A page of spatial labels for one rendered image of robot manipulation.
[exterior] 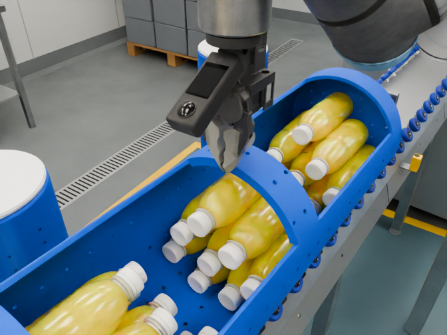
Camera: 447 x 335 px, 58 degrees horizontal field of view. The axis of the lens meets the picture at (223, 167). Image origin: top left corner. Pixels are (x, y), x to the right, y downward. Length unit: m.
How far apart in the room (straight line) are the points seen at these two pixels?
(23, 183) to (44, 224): 0.10
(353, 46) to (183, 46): 3.69
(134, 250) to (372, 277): 1.58
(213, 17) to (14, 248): 0.68
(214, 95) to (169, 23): 3.69
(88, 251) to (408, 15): 0.54
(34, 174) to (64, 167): 1.90
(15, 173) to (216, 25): 0.68
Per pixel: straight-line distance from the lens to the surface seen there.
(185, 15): 4.04
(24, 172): 1.03
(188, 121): 0.48
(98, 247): 0.69
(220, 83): 0.50
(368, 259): 2.24
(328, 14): 0.45
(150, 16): 4.30
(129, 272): 0.56
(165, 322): 0.56
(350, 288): 2.09
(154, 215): 0.76
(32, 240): 1.00
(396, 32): 0.49
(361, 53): 0.50
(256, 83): 0.54
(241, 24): 0.49
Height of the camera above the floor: 1.59
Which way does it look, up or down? 36 degrees down
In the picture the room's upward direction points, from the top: straight up
